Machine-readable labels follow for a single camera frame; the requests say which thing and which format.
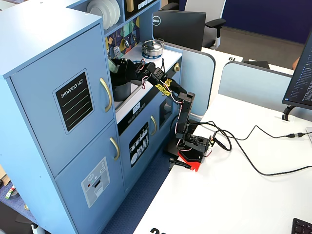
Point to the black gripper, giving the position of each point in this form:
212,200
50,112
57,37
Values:
124,66

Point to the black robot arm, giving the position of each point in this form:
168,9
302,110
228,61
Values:
182,114

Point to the red robot base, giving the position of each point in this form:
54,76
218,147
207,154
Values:
192,162

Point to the gray toy spatula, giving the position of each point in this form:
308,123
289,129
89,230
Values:
116,52

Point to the dark gray pot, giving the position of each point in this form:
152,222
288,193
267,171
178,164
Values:
122,93

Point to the silver toy ladle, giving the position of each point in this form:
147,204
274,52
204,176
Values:
126,44

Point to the silver pot with lid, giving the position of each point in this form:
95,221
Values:
152,47

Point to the gold stove knob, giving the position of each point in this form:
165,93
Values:
176,67

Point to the white plate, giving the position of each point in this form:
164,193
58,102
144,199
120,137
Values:
117,9
97,9
111,12

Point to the black Dell monitor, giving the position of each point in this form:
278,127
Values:
180,29

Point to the rounded light blue desk partition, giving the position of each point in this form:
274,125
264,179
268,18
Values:
197,73

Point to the blue toy kitchen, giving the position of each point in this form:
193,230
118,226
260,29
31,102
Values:
36,48

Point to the fridge door with shopping list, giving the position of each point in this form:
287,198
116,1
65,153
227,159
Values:
36,97

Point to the white office chair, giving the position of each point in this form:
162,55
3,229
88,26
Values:
202,7

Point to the dishwasher door with dish sticker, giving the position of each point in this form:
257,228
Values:
126,175

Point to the fridge door with ice dispenser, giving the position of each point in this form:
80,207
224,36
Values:
73,170

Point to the long light blue desk partition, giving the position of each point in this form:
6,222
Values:
248,85

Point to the black monitor stand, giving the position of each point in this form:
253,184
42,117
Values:
287,112

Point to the monitor with dark screen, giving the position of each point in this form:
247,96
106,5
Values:
302,80

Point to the black keyboard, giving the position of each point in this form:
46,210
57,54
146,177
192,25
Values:
302,226

